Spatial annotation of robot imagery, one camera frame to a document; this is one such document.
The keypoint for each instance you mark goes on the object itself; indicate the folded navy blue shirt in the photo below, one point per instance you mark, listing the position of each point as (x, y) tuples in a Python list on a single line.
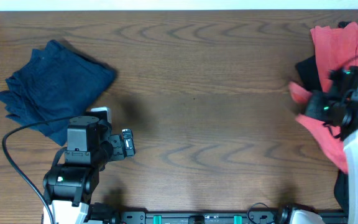
[(56, 83)]

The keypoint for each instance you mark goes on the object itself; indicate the red soccer t-shirt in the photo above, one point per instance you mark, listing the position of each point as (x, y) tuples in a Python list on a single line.
[(332, 47)]

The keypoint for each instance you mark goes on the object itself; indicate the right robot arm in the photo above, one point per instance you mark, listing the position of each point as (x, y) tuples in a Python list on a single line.
[(345, 82)]

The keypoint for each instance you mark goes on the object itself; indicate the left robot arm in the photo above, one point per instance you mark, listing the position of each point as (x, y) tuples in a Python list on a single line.
[(74, 174)]

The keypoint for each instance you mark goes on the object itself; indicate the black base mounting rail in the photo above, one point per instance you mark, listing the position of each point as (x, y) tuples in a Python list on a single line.
[(258, 213)]

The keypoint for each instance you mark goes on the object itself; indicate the black patterned garment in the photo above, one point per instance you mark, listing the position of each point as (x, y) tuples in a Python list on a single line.
[(308, 72)]

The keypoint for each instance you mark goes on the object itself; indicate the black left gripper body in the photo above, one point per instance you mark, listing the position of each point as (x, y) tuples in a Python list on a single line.
[(119, 152)]

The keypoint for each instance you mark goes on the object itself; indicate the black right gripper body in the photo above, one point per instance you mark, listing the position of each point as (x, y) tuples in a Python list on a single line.
[(322, 108)]

